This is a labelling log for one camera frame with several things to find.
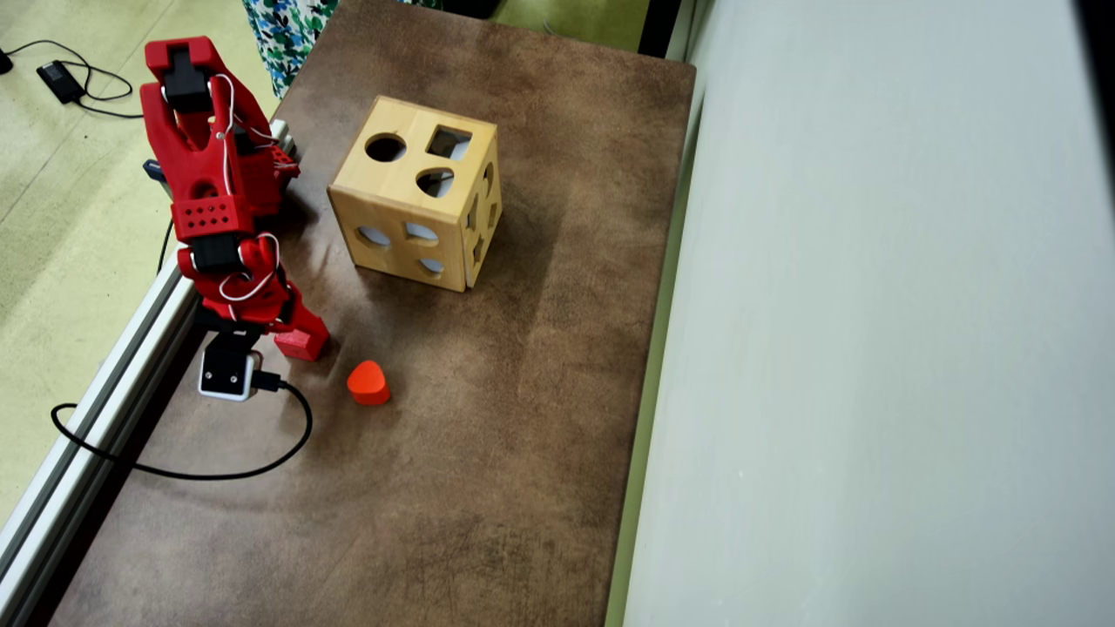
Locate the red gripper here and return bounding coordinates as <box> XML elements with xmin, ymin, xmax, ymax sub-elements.
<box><xmin>179</xmin><ymin>233</ymin><xmax>331</xmax><ymax>344</ymax></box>

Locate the red wooden cube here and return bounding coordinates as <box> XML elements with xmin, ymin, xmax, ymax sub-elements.
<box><xmin>274</xmin><ymin>329</ymin><xmax>330</xmax><ymax>362</ymax></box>

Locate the wooden shape sorter box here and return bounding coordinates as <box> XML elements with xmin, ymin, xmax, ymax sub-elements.
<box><xmin>328</xmin><ymin>94</ymin><xmax>503</xmax><ymax>293</ymax></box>

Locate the orange heart-shaped block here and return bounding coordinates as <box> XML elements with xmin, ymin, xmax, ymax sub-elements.
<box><xmin>347</xmin><ymin>360</ymin><xmax>391</xmax><ymax>407</ymax></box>

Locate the floral patterned cloth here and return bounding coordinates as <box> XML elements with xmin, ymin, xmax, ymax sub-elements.
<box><xmin>242</xmin><ymin>0</ymin><xmax>341</xmax><ymax>98</ymax></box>

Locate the black power adapter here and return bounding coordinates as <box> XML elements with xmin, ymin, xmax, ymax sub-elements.
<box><xmin>37</xmin><ymin>59</ymin><xmax>84</xmax><ymax>105</ymax></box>

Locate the thick black camera cable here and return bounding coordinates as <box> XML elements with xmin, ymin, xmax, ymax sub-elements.
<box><xmin>51</xmin><ymin>370</ymin><xmax>314</xmax><ymax>482</ymax></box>

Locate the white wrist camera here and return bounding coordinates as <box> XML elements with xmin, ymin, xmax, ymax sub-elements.
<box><xmin>198</xmin><ymin>331</ymin><xmax>260</xmax><ymax>402</ymax></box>

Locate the thin black adapter cable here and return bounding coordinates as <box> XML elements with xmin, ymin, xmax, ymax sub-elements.
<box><xmin>4</xmin><ymin>39</ymin><xmax>145</xmax><ymax>119</ymax></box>

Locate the aluminium profile rail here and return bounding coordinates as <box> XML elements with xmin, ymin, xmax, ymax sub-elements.
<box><xmin>0</xmin><ymin>261</ymin><xmax>206</xmax><ymax>627</ymax></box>

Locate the black vertical post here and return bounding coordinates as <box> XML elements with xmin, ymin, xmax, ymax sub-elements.
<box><xmin>639</xmin><ymin>0</ymin><xmax>682</xmax><ymax>60</ymax></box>

